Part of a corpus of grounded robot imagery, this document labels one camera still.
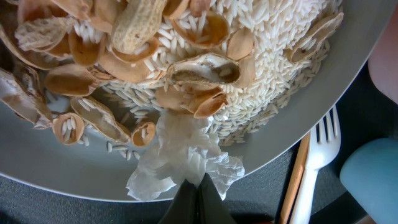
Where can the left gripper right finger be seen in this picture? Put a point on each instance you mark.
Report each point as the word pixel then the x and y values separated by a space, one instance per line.
pixel 210 206

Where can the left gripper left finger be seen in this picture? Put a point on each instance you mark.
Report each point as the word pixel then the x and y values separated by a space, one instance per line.
pixel 183 206

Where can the wooden chopstick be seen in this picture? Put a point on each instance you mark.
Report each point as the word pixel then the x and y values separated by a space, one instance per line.
pixel 295 180

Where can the round black tray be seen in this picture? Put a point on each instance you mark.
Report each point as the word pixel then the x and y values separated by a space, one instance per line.
pixel 365 115

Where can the pink bowl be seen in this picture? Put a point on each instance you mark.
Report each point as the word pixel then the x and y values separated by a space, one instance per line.
pixel 382 63

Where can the blue cup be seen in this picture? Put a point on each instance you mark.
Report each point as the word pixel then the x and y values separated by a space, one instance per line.
pixel 370 176

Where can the white plastic fork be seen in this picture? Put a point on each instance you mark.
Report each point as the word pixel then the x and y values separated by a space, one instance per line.
pixel 324 146

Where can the peanut shells and rice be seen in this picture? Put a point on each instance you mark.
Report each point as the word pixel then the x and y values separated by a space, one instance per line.
pixel 68 67

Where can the grey plate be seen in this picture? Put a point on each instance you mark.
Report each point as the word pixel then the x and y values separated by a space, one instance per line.
pixel 36 158

